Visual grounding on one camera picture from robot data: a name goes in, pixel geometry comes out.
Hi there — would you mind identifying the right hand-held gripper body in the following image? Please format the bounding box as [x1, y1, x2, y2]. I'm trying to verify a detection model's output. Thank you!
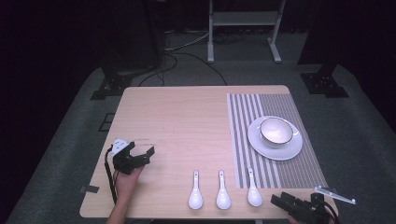
[289, 185, 357, 224]

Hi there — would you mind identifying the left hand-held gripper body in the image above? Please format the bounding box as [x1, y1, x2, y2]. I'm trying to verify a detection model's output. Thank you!
[110, 138, 151, 175]

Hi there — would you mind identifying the person's left hand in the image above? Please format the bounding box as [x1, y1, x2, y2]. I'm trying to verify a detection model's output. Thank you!
[114, 166, 145, 205]

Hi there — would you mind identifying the grey striped placemat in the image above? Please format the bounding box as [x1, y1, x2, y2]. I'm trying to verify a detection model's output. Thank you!
[226, 92, 329, 189]

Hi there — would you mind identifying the white ceramic soup spoon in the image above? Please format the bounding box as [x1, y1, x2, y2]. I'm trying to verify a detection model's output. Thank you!
[188, 170, 205, 211]
[247, 167, 263, 208]
[216, 169, 233, 211]

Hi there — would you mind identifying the black tape floor mark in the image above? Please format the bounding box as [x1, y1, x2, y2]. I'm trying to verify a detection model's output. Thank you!
[98, 112, 117, 133]

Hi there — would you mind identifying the dark tape strip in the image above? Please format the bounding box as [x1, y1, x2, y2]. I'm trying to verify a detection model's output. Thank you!
[78, 184, 101, 194]

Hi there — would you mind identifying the white round saucer plate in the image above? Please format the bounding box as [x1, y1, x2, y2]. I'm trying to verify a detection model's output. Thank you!
[247, 115, 304, 161]

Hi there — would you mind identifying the black metal stand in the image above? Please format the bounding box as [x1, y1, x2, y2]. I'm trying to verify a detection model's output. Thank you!
[296, 0, 350, 99]
[90, 0, 166, 102]

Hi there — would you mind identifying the white bowl with dark rim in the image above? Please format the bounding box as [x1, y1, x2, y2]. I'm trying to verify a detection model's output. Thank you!
[259, 116, 294, 148]

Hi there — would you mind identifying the white metal stand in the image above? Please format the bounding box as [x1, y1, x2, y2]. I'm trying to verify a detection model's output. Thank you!
[206, 0, 287, 65]

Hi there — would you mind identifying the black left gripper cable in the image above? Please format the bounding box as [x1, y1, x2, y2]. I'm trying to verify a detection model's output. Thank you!
[104, 145, 120, 205]

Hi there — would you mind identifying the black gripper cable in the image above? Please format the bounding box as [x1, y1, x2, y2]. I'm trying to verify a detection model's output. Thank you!
[104, 145, 120, 205]
[322, 201, 341, 224]

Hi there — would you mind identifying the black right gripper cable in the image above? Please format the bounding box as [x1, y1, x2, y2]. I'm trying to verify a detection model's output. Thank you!
[322, 201, 341, 224]

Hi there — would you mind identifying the black floor cable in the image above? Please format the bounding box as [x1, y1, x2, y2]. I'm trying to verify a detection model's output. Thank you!
[137, 51, 229, 88]

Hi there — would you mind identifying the grey floor cable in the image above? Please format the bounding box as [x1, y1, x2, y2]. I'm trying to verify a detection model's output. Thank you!
[163, 30, 210, 52]

